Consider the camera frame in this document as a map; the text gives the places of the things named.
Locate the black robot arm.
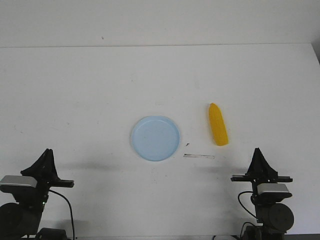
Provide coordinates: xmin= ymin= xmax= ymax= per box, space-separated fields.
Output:
xmin=0 ymin=148 xmax=74 ymax=240
xmin=230 ymin=147 xmax=294 ymax=240

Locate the yellow corn cob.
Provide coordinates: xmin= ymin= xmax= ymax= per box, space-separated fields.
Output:
xmin=208 ymin=103 xmax=229 ymax=146

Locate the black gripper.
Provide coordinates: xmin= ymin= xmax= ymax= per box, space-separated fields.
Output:
xmin=230 ymin=148 xmax=293 ymax=183
xmin=20 ymin=148 xmax=75 ymax=188

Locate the light blue round plate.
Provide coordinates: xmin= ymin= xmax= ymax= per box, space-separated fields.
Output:
xmin=130 ymin=115 xmax=181 ymax=162

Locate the black camera cable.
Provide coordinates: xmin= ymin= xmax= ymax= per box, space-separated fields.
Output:
xmin=48 ymin=189 xmax=76 ymax=240
xmin=237 ymin=191 xmax=263 ymax=238

